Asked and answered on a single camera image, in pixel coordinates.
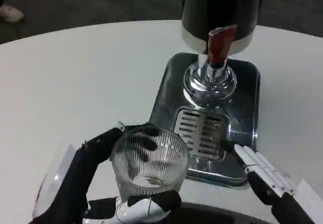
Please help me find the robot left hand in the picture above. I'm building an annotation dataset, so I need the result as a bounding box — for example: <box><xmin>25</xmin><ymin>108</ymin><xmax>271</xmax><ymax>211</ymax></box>
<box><xmin>31</xmin><ymin>123</ymin><xmax>183</xmax><ymax>224</ymax></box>

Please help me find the clear ribbed glass cup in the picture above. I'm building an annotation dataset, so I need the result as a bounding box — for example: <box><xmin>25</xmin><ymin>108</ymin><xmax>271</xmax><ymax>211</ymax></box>
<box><xmin>110</xmin><ymin>129</ymin><xmax>190</xmax><ymax>209</ymax></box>

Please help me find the steel drip tray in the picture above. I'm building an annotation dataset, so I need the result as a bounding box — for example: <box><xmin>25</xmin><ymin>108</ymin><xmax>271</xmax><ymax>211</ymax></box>
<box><xmin>148</xmin><ymin>52</ymin><xmax>261</xmax><ymax>190</ymax></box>

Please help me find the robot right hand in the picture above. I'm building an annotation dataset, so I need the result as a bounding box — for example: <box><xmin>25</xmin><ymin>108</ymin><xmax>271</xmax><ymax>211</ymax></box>
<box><xmin>221</xmin><ymin>139</ymin><xmax>323</xmax><ymax>224</ymax></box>

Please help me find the red tap lever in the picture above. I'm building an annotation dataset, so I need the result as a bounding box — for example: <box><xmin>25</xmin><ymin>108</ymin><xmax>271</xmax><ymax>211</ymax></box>
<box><xmin>206</xmin><ymin>24</ymin><xmax>238</xmax><ymax>69</ymax></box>

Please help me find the black drink dispenser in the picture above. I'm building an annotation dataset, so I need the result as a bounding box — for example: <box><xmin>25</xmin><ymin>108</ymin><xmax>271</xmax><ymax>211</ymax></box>
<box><xmin>180</xmin><ymin>0</ymin><xmax>268</xmax><ymax>103</ymax></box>

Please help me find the slotted steel tray grid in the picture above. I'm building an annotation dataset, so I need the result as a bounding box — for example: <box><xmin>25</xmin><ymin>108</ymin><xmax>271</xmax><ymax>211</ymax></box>
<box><xmin>174</xmin><ymin>107</ymin><xmax>231</xmax><ymax>159</ymax></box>

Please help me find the person's foot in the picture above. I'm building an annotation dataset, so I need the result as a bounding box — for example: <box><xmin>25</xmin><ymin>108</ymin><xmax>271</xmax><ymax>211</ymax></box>
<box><xmin>0</xmin><ymin>3</ymin><xmax>25</xmax><ymax>23</ymax></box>

